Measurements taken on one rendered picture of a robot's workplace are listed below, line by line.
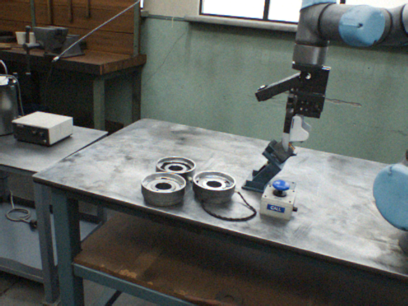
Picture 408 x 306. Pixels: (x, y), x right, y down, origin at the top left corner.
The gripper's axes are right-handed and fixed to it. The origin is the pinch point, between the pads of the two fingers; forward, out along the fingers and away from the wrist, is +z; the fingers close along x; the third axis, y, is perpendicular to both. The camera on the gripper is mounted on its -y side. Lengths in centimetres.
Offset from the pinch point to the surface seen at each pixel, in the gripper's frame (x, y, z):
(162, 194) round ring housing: -23.8, -22.1, 9.3
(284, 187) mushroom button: -13.5, 3.0, 5.7
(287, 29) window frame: 140, -26, -20
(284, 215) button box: -15.4, 4.2, 11.5
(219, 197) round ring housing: -16.2, -11.0, 10.6
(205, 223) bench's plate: -24.8, -11.0, 12.9
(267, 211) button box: -15.5, 0.4, 11.7
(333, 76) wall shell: 149, 4, 5
